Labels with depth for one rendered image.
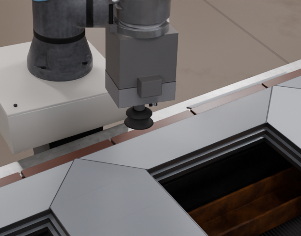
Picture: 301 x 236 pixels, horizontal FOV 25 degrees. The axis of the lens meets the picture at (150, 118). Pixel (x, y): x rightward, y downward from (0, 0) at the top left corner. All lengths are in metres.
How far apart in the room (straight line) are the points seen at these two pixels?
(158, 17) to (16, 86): 0.69
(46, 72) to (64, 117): 0.11
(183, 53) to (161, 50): 2.22
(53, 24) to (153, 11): 0.63
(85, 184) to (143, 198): 0.10
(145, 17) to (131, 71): 0.08
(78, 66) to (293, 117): 0.50
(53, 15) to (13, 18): 2.02
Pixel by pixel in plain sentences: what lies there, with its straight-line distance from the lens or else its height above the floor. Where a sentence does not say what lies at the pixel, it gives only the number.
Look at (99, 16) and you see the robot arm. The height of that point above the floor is 0.92.
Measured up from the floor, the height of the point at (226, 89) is 0.68.
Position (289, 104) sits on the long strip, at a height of 0.85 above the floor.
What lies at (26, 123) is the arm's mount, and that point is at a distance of 1.46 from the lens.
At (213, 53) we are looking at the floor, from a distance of 3.15.
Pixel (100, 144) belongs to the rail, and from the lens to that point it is 1.26.
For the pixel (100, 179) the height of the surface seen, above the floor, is 0.85.
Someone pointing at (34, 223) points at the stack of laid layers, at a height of 0.83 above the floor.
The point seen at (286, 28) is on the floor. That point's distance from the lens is 3.41.
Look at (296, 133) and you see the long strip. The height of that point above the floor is 0.85.
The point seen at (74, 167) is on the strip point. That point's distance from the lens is 1.19.
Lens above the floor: 1.61
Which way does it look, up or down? 36 degrees down
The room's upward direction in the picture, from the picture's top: straight up
